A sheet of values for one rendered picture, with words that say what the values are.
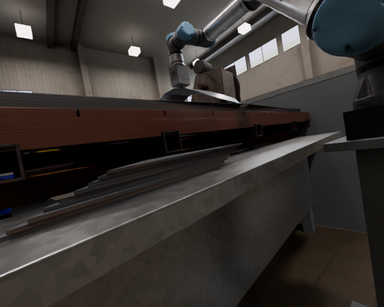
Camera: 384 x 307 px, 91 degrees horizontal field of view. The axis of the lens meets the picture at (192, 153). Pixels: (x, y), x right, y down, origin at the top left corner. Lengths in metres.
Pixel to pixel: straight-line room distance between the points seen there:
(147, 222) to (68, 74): 11.31
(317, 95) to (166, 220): 1.47
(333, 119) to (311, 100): 0.19
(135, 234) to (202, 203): 0.08
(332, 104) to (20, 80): 10.94
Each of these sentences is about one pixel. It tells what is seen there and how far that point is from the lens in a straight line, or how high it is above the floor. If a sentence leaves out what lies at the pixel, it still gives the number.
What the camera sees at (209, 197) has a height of 0.67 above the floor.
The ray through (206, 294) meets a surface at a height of 0.40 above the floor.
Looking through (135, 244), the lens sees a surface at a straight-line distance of 0.18.
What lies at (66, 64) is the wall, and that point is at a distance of 11.62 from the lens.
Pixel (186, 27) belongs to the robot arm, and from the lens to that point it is 1.06.
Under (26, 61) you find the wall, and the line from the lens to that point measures 11.51.
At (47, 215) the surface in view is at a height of 0.69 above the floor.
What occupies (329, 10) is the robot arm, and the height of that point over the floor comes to 0.94.
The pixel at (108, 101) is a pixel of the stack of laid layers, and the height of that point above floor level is 0.85.
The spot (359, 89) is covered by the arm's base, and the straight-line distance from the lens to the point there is 0.63.
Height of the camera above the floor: 0.73
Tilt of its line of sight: 2 degrees down
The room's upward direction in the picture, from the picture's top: 10 degrees counter-clockwise
